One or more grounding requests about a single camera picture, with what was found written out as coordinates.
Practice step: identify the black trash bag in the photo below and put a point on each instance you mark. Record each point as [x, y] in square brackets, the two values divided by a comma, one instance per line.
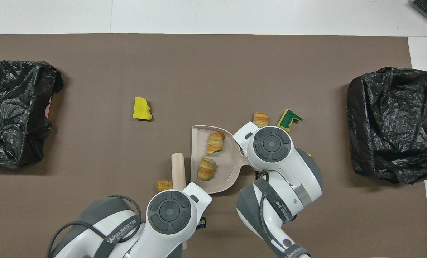
[392, 125]
[16, 89]

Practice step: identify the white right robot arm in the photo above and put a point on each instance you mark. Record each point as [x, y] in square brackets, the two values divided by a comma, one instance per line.
[288, 168]

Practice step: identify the orange striped croissant roll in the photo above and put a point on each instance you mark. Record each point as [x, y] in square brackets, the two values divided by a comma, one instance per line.
[261, 119]

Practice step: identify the beige plastic dustpan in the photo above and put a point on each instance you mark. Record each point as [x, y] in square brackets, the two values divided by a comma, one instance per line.
[228, 161]

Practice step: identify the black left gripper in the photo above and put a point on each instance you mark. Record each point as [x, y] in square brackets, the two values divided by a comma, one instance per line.
[202, 223]

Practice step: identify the large yellow sponge piece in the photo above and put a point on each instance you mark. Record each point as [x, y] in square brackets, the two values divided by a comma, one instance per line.
[141, 109]

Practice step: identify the brown paper table mat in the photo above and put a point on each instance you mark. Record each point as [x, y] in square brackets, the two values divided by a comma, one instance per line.
[91, 53]

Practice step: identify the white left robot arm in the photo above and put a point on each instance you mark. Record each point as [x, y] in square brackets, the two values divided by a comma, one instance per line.
[170, 211]

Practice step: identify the pink bin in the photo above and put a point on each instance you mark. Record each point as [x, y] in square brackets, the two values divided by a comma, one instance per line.
[47, 109]

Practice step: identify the small croissant pastry piece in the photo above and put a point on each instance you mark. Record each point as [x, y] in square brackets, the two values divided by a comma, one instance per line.
[216, 143]
[206, 169]

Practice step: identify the green-topped yellow sponge piece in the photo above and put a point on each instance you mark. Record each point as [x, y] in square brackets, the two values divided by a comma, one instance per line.
[287, 120]

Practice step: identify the beige hand brush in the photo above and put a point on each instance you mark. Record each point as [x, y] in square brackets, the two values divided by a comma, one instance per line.
[178, 168]

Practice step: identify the brown bread nugget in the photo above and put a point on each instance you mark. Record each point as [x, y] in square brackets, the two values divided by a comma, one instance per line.
[164, 185]

